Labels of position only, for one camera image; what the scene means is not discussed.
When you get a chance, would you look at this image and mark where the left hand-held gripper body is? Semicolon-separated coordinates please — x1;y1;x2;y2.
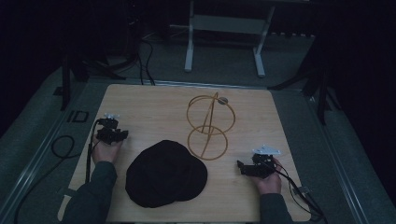
95;112;130;146

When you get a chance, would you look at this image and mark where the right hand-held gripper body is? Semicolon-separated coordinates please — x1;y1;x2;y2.
242;145;282;179

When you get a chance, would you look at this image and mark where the gold wire hat stand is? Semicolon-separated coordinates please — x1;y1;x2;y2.
186;91;236;161

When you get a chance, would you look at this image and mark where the black hat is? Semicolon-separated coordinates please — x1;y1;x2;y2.
124;139;208;209

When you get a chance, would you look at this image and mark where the person's right hand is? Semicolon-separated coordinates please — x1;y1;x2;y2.
251;158;284;196

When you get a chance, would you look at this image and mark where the person's left hand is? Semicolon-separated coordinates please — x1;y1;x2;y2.
92;133;124;165

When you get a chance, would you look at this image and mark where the black stand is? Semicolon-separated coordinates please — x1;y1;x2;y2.
267;62;342;126
60;55;125;112

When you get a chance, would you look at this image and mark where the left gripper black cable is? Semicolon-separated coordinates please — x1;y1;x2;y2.
84;119;102;185

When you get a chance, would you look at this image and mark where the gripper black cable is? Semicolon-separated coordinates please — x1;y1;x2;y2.
84;119;102;185
274;160;329;224

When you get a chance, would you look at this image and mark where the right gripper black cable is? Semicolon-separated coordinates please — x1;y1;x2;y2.
274;160;329;224

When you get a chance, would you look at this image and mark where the black floor cable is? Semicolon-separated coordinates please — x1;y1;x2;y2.
13;134;82;224

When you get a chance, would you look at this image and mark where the black cables bundle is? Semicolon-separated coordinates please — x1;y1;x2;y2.
136;31;157;87

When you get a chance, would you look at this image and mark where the white metal table frame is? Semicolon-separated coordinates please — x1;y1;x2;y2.
169;0;276;78

